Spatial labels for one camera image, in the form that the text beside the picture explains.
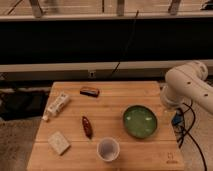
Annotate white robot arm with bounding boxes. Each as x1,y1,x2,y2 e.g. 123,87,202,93
160,61,213,115

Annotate green round plate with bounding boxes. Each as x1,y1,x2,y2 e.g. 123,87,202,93
123,105,158,139

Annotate white tube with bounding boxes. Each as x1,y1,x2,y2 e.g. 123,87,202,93
42,93,70,121

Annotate white rectangular sponge block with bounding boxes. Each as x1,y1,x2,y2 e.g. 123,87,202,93
48,131,70,155

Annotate blue connector box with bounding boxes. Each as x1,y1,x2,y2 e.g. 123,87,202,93
171,113,182,126

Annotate grey metal rail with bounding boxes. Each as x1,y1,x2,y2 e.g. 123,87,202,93
0,60,187,73

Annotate black hanging cable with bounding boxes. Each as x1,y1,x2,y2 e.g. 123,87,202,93
109,9,140,77

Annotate black floor cables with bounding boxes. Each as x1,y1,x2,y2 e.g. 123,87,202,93
173,101,208,171

